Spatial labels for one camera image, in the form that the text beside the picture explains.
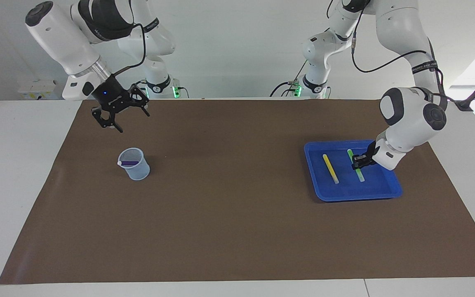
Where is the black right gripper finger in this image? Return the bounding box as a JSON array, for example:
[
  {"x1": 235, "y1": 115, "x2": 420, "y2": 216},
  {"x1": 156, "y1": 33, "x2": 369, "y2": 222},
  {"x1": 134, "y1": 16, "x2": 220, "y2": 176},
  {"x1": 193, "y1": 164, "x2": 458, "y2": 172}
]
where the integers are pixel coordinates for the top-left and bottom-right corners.
[
  {"x1": 129, "y1": 85, "x2": 150, "y2": 117},
  {"x1": 92, "y1": 108, "x2": 123, "y2": 133}
]

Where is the green marker pen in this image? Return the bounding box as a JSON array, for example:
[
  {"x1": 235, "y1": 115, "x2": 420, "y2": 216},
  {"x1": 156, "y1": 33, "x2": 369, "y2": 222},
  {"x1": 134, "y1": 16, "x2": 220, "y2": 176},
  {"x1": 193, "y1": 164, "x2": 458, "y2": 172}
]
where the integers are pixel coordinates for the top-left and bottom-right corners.
[{"x1": 347, "y1": 149, "x2": 365, "y2": 182}]

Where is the yellow marker pen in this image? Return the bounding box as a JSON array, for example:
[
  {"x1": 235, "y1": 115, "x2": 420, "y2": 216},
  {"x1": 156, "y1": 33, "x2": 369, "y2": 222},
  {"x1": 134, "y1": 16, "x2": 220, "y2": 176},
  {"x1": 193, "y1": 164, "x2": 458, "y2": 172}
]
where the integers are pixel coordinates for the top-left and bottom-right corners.
[{"x1": 322, "y1": 154, "x2": 340, "y2": 184}]

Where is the blue plastic tray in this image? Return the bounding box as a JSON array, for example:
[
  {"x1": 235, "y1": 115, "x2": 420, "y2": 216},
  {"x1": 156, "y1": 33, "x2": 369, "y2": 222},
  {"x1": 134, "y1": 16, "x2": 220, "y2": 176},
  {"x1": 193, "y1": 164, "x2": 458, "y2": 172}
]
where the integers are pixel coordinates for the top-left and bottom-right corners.
[{"x1": 303, "y1": 139, "x2": 403, "y2": 202}]

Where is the translucent plastic cup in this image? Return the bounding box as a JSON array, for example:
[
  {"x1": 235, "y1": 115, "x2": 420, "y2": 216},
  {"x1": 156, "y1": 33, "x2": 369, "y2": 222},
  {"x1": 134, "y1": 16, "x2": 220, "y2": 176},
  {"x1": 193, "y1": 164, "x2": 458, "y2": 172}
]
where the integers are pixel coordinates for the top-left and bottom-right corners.
[{"x1": 117, "y1": 147, "x2": 150, "y2": 181}]

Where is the black clamp stand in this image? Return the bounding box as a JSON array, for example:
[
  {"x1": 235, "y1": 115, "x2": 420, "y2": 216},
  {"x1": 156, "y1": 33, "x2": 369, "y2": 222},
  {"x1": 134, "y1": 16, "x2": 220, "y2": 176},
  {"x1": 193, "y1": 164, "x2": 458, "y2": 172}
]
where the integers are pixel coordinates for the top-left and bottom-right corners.
[{"x1": 448, "y1": 66, "x2": 475, "y2": 112}]

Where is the brown table mat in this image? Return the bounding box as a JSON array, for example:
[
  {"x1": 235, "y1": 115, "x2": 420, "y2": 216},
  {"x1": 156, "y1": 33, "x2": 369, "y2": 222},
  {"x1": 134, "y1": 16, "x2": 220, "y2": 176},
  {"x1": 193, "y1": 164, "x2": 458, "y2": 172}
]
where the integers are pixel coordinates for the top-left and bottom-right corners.
[{"x1": 0, "y1": 98, "x2": 475, "y2": 285}]

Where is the black base cable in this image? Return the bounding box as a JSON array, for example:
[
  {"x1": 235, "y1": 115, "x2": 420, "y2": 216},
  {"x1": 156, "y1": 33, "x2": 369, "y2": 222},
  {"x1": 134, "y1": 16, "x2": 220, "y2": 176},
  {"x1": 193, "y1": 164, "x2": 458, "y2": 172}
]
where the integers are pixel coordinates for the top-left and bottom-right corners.
[
  {"x1": 270, "y1": 62, "x2": 309, "y2": 98},
  {"x1": 130, "y1": 80, "x2": 146, "y2": 99}
]

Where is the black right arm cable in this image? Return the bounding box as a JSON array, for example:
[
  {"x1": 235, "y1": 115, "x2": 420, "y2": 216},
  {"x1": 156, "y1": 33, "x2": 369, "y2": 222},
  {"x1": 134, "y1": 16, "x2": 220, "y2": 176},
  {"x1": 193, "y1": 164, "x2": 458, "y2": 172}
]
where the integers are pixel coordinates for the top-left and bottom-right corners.
[{"x1": 112, "y1": 23, "x2": 145, "y2": 77}]

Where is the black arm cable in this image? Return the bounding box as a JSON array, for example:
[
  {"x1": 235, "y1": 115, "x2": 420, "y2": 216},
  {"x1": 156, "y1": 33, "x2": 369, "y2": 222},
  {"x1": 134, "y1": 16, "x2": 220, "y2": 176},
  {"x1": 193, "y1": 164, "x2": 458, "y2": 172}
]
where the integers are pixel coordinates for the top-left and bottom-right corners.
[
  {"x1": 351, "y1": 25, "x2": 448, "y2": 99},
  {"x1": 112, "y1": 23, "x2": 145, "y2": 77}
]

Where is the white wall socket box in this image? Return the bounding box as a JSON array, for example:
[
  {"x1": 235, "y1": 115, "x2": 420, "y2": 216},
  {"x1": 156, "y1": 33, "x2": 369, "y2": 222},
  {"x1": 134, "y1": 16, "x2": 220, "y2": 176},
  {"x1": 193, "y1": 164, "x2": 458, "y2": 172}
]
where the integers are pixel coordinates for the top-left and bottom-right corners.
[{"x1": 17, "y1": 80, "x2": 63, "y2": 100}]

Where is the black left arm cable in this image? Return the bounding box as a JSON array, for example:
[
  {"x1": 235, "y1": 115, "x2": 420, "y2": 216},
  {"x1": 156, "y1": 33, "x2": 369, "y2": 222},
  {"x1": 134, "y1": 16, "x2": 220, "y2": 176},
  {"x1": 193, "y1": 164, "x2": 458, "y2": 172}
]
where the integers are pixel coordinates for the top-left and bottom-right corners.
[{"x1": 351, "y1": 25, "x2": 448, "y2": 99}]

